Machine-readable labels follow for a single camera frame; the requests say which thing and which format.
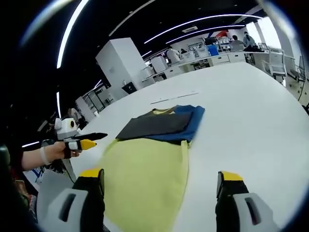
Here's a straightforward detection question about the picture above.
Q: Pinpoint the yellow blue black garment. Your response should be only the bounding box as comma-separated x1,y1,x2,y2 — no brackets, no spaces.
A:
96,104,206,232

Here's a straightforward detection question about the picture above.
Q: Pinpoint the white square pillar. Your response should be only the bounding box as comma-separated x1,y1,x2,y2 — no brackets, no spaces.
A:
95,38,145,90

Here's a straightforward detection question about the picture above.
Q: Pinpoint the white mesh chair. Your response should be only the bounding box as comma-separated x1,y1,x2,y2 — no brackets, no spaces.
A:
262,47,288,78

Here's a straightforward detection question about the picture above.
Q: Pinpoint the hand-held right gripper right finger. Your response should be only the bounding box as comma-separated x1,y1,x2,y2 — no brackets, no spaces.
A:
215,171,282,232

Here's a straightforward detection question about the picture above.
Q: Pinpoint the person's left hand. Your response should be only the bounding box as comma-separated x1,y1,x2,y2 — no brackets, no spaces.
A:
44,141,80,165

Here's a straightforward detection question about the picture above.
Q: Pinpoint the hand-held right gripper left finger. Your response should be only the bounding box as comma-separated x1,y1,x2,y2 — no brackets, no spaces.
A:
38,168,106,232

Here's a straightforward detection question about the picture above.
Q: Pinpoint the long ceiling light strip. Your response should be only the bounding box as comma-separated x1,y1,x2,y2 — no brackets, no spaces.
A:
143,14,263,44
56,0,90,69
165,24,247,44

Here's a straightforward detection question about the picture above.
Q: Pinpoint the black square screen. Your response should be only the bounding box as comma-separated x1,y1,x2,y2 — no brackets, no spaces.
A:
121,82,136,95

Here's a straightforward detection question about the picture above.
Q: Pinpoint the thin dark cable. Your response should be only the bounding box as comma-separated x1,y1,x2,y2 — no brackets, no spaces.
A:
63,157,78,184

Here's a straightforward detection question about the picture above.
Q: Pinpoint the metal frame shelving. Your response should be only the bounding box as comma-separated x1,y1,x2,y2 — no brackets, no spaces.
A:
76,87,114,114

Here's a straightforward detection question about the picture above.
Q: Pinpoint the person's printed clothing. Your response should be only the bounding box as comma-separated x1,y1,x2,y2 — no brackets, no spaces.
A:
9,178,38,225

